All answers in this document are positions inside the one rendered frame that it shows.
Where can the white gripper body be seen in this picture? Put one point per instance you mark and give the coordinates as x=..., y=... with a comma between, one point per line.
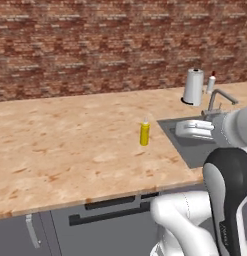
x=194, y=129

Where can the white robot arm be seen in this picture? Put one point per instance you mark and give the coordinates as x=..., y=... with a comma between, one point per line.
x=225, y=186

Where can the yellow mustard bottle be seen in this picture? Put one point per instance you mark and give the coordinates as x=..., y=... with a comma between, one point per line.
x=144, y=133

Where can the grey sink basin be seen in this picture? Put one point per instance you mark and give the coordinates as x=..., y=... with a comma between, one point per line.
x=191, y=146

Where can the grey sink tap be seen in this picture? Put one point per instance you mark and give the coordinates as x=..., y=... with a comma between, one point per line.
x=217, y=100

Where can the white paper towel roll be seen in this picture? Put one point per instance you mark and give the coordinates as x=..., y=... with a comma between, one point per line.
x=193, y=87

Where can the white red-capped bottle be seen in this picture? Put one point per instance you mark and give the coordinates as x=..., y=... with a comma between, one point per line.
x=211, y=84

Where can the grey dishwasher front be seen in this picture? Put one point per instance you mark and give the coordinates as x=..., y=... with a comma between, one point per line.
x=111, y=230

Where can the grey cupboard door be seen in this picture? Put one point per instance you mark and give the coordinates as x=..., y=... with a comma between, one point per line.
x=20, y=235

